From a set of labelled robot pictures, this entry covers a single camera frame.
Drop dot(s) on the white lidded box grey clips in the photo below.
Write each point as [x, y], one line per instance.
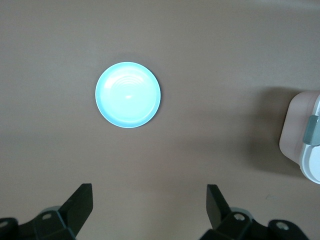
[292, 125]

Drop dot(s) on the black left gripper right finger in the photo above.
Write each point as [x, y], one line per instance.
[217, 210]

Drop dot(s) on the light blue round plate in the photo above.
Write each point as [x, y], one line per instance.
[127, 100]

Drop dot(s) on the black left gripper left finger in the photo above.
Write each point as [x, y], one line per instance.
[75, 212]

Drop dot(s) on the brown table mat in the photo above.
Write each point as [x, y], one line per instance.
[50, 75]

